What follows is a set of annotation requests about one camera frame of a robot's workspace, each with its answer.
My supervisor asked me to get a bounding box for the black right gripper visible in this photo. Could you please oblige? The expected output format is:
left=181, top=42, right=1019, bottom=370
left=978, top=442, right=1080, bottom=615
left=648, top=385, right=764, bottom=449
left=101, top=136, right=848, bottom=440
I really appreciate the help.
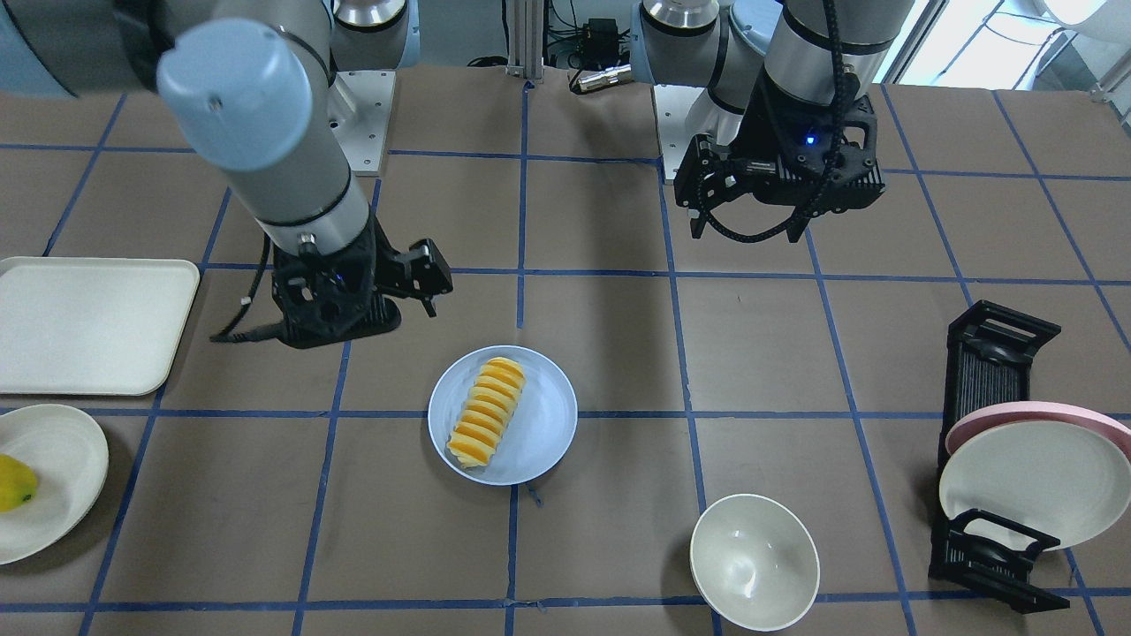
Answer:
left=271, top=217, right=455, bottom=349

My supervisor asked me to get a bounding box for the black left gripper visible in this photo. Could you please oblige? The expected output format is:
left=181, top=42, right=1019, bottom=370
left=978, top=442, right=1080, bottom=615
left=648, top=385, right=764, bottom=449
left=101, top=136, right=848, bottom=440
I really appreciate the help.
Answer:
left=673, top=75, right=887, bottom=243

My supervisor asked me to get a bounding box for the yellow striped bread roll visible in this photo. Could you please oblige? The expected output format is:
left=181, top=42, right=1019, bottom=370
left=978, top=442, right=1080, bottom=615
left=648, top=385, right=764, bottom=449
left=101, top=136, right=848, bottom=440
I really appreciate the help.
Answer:
left=447, top=356, right=527, bottom=469

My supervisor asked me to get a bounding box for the light blue plate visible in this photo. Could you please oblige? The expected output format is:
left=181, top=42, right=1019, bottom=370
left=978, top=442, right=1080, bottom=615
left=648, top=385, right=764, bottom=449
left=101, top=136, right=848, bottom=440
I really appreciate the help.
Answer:
left=428, top=345, right=579, bottom=485

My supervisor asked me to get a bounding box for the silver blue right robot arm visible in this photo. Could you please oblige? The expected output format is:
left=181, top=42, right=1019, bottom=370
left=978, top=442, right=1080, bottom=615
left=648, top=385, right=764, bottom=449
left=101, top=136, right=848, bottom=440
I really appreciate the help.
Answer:
left=1, top=1, right=454, bottom=349

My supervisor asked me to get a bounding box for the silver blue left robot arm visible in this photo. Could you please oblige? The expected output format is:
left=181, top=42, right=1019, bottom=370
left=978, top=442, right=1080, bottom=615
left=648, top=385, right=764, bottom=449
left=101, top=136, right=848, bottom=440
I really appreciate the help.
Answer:
left=629, top=1, right=913, bottom=243

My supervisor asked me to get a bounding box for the white round plate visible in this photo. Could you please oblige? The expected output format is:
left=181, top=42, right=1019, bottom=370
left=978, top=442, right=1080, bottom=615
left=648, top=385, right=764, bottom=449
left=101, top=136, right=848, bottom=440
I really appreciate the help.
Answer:
left=1, top=404, right=110, bottom=565

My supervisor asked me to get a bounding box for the cream plate in rack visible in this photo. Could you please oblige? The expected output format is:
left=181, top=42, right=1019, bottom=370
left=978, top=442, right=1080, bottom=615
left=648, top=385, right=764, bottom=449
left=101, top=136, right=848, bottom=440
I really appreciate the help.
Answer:
left=938, top=421, right=1130, bottom=550

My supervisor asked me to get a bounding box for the pink plate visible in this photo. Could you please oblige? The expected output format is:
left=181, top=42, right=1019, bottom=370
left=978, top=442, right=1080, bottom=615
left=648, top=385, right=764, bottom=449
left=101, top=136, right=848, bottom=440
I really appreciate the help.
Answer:
left=944, top=401, right=1130, bottom=458

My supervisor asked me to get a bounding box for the black dish rack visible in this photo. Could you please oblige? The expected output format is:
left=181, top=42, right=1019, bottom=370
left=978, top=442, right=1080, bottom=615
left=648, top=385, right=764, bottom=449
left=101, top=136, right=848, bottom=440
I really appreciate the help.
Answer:
left=929, top=300, right=1070, bottom=614

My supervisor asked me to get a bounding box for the white rectangular tray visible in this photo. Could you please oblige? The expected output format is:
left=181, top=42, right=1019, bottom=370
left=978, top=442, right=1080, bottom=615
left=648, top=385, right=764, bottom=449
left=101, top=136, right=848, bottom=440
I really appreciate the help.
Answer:
left=1, top=256, right=201, bottom=396

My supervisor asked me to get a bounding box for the yellow lemon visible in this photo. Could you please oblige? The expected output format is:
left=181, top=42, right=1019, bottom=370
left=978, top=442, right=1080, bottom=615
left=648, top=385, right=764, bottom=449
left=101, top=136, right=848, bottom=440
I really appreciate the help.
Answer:
left=1, top=454, right=38, bottom=514

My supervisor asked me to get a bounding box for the cream bowl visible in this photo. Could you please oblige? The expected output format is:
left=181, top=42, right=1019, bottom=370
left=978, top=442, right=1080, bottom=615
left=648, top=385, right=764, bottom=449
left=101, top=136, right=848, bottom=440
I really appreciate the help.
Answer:
left=689, top=495, right=823, bottom=631

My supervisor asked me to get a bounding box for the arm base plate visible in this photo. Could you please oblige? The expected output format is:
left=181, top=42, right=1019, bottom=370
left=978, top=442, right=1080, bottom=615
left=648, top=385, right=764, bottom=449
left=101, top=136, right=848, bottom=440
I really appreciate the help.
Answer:
left=653, top=85, right=742, bottom=184
left=328, top=70, right=397, bottom=177

